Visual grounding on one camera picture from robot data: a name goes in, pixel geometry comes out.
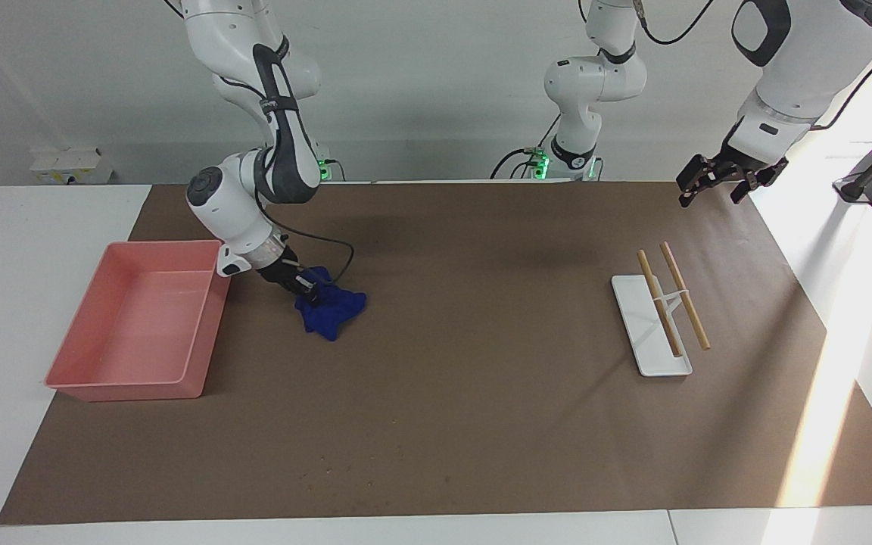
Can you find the blue towel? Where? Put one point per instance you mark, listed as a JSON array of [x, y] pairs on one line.
[[330, 314]]

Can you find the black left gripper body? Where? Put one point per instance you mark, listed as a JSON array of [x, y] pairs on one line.
[[750, 163]]

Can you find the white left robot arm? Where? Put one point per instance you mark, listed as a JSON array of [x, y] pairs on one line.
[[799, 60]]

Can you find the wooden rack rod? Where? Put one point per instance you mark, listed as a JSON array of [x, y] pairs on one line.
[[697, 325], [668, 325]]

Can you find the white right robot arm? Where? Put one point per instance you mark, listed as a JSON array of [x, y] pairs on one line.
[[224, 204]]

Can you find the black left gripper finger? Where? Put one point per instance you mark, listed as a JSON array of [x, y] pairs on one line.
[[758, 180], [697, 175]]

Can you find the pink plastic bin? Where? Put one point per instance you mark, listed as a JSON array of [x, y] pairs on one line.
[[141, 325]]

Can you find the white power strip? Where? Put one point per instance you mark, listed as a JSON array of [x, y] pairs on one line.
[[65, 163]]

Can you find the brown paper table mat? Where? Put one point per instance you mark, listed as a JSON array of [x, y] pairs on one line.
[[481, 341]]

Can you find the white towel rack base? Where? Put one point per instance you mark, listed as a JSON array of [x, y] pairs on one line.
[[636, 318]]

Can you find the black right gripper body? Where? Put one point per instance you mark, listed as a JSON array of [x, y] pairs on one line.
[[283, 271]]

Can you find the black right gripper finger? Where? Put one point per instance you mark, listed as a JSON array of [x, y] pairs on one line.
[[307, 282], [316, 297]]

